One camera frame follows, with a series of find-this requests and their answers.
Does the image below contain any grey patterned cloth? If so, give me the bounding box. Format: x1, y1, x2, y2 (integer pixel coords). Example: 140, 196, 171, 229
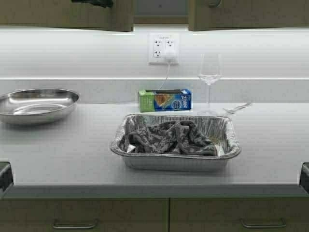
128, 120, 217, 156

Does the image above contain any middle beige drawer front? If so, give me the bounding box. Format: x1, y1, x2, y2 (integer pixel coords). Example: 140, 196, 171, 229
169, 198, 309, 232

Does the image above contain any cabinet door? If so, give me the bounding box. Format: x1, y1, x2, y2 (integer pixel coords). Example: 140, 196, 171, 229
0, 0, 134, 32
188, 0, 309, 31

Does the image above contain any aluminium foil baking tray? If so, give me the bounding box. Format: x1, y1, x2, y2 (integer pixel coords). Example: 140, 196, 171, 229
110, 114, 241, 172

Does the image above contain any middle drawer metal handle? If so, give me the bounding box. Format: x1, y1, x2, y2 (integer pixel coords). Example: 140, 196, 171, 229
239, 218, 287, 229

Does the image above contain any left beige drawer front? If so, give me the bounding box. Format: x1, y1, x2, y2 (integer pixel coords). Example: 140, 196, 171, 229
0, 199, 169, 232

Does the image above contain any white wall outlet plate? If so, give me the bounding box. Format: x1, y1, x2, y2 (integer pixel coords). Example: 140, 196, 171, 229
148, 33, 180, 65

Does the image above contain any left drawer metal handle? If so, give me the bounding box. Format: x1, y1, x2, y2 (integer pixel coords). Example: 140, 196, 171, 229
52, 219, 99, 230

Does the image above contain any drawer metal handle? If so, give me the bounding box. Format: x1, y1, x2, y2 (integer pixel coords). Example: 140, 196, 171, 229
239, 218, 287, 229
52, 219, 99, 230

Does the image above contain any green blue Ziploc box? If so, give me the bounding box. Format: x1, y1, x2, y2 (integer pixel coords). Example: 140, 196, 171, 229
138, 89, 192, 113

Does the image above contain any round stainless steel bowl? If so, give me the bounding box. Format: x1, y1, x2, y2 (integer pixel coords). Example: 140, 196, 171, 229
0, 88, 80, 126

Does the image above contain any dark round pan in cabinet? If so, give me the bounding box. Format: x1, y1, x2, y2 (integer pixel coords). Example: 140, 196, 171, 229
71, 0, 113, 8

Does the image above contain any beige drawer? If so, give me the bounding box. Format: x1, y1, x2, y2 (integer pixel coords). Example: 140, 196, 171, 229
0, 199, 169, 232
169, 198, 309, 232

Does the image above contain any upper right door handle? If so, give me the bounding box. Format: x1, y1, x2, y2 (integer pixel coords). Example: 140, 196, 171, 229
208, 0, 222, 8

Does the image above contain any clear wine glass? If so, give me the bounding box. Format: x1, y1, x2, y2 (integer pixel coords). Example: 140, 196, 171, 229
197, 53, 222, 116

